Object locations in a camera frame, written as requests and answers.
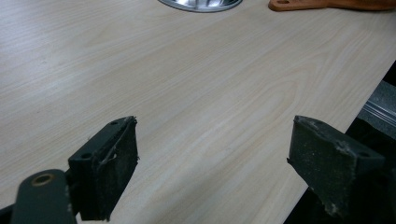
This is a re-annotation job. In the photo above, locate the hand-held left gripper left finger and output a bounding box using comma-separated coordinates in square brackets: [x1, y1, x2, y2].
[67, 115, 140, 222]

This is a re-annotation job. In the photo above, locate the grey metal rail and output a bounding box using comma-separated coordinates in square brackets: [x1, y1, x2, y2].
[358, 79, 396, 140]

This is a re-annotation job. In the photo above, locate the wooden cutting board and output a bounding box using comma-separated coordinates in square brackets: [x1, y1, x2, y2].
[268, 0, 396, 12]

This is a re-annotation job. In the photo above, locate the silver metal bowl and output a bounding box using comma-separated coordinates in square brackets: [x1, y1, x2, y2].
[158, 0, 244, 13]

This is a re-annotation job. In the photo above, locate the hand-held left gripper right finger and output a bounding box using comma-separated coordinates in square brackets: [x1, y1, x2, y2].
[286, 115, 387, 220]

